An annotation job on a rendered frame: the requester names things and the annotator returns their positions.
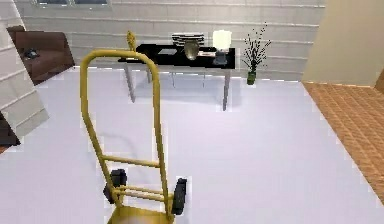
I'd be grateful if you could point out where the yellow hand truck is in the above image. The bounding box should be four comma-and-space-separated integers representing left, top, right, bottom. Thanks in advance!
79, 49, 188, 224

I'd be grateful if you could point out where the black top table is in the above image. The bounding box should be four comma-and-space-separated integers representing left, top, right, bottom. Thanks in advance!
117, 43, 241, 112

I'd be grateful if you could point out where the grey round vase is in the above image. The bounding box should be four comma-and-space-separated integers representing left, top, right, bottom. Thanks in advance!
183, 40, 200, 61

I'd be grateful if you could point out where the striped stack of plates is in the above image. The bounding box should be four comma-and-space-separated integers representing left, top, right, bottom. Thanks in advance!
171, 32, 206, 47

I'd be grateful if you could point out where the white table lamp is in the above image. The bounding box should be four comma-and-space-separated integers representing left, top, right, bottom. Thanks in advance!
212, 29, 233, 66

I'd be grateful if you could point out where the dark twig house plant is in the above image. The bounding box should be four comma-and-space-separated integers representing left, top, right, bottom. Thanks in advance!
241, 22, 272, 86

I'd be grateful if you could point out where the yellow statuette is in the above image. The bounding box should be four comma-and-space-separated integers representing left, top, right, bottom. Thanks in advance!
126, 30, 137, 52

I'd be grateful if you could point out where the brown sofa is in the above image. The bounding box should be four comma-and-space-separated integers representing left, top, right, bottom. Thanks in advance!
6, 25, 76, 86

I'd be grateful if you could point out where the small black object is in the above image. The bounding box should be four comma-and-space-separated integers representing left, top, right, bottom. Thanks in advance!
23, 48, 40, 60

